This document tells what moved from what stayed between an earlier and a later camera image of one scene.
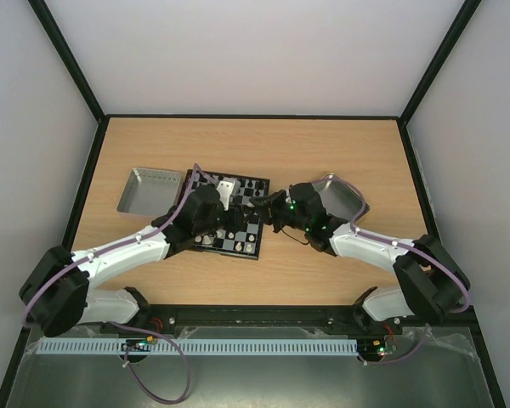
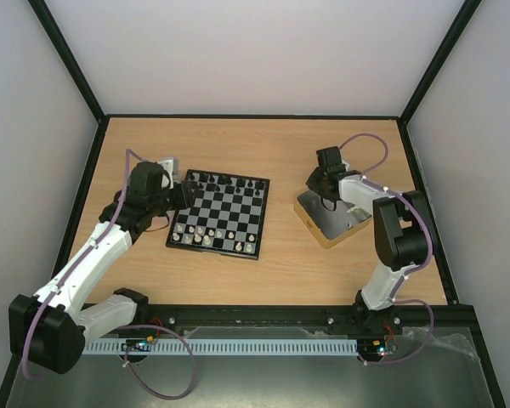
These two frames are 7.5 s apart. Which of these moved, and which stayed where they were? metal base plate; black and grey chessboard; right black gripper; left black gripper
Moved: left black gripper; right black gripper
Stayed: black and grey chessboard; metal base plate
